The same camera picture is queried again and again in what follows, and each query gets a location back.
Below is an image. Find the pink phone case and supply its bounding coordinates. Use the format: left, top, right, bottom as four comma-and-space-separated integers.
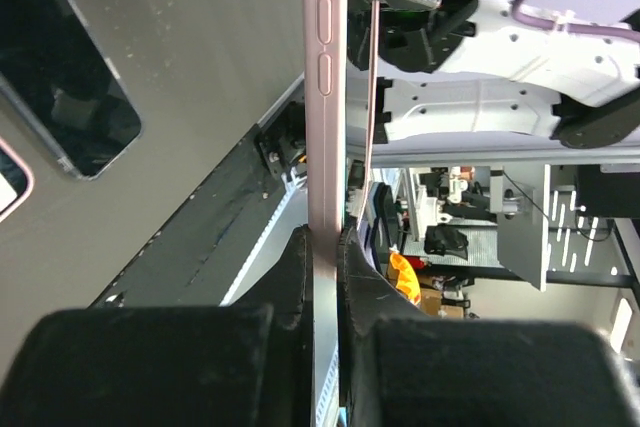
1, 138, 35, 221

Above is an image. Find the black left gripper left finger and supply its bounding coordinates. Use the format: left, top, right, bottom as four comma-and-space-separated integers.
1, 226, 314, 426

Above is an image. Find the grey slotted cable duct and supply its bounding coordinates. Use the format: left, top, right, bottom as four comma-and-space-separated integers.
220, 181, 307, 306

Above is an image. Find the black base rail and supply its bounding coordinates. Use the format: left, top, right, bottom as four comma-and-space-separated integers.
93, 100, 304, 308

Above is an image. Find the clear phone case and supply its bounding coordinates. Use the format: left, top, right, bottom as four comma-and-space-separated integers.
0, 0, 144, 182

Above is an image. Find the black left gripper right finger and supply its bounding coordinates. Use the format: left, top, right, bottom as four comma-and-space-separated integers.
337, 227, 639, 426

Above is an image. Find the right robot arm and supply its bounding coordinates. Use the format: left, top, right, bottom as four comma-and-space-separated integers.
347, 0, 639, 150

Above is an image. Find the teal-edged black smartphone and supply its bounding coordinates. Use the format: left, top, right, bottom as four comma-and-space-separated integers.
346, 0, 372, 222

